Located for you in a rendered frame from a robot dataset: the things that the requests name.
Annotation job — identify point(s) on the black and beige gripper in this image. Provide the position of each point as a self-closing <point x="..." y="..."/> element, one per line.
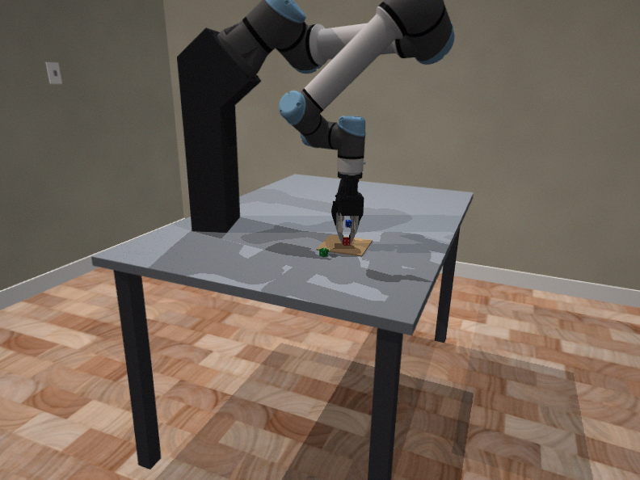
<point x="348" y="204"/>

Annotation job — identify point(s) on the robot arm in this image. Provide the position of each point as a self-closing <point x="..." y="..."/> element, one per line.
<point x="279" y="24"/>

